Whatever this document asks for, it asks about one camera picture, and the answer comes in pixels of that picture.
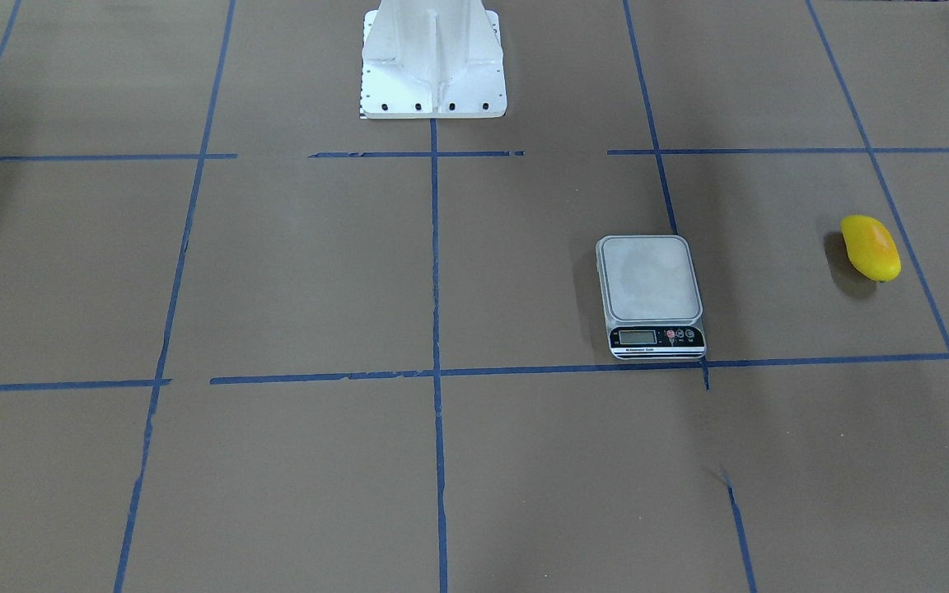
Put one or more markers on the yellow mango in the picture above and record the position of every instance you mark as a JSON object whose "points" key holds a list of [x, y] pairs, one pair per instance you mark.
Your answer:
{"points": [[870, 248]]}

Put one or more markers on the silver electronic kitchen scale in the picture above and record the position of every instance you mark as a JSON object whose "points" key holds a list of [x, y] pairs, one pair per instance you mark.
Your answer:
{"points": [[650, 297]]}

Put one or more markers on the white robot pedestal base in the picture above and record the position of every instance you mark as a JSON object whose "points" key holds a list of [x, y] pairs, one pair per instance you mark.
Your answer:
{"points": [[432, 59]]}

